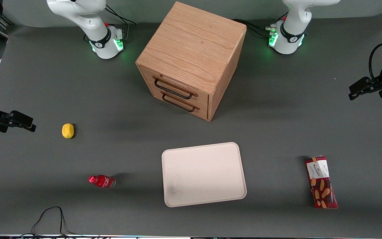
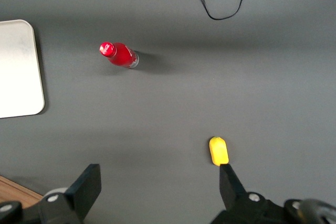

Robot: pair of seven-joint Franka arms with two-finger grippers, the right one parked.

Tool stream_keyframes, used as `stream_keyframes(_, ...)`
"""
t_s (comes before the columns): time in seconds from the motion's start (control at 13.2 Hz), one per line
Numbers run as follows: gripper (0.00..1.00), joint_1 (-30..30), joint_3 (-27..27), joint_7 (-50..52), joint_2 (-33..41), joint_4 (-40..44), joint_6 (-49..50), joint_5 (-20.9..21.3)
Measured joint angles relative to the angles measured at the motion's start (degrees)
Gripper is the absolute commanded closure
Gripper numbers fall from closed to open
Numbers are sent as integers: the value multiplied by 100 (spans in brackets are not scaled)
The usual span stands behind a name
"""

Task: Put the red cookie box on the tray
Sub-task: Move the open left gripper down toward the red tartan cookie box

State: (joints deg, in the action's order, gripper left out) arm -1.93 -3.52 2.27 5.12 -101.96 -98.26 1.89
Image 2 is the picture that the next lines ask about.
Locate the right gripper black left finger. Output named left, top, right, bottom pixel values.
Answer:
left=39, top=163, right=102, bottom=224

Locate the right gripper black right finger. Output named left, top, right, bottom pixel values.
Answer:
left=209, top=164, right=285, bottom=224

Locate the beige rectangular tray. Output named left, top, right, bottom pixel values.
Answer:
left=0, top=19, right=46, bottom=119

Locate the yellow lemon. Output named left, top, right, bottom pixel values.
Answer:
left=208, top=136, right=230, bottom=167

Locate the wooden two-drawer cabinet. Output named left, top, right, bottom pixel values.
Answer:
left=0, top=176, right=44, bottom=209

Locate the red cola bottle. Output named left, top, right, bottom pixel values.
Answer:
left=99, top=41, right=140, bottom=70

